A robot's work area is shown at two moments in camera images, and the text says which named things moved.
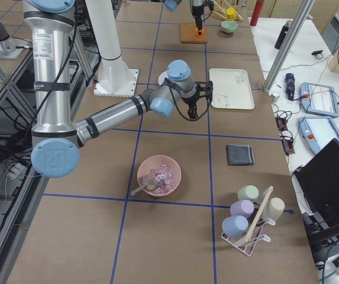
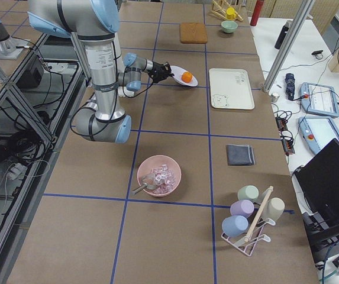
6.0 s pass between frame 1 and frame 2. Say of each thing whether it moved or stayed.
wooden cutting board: stayed
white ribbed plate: moved
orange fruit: moved
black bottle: stayed
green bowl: stayed
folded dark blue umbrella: stayed
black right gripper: moved
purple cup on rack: stayed
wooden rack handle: stayed
